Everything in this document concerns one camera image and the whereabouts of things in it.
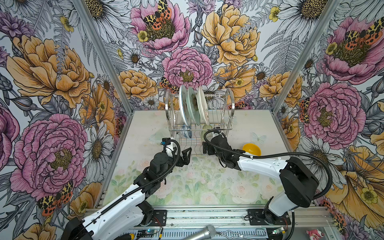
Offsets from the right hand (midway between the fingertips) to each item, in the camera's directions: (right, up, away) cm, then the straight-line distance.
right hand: (211, 146), depth 89 cm
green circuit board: (-30, -38, -18) cm, 52 cm away
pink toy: (+44, -36, -22) cm, 60 cm away
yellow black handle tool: (-41, -39, -18) cm, 59 cm away
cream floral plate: (-5, +23, -8) cm, 25 cm away
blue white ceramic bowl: (-13, +9, -9) cm, 19 cm away
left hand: (-15, -2, -11) cm, 18 cm away
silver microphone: (-3, -35, -21) cm, 41 cm away
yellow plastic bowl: (+27, -3, +8) cm, 28 cm away
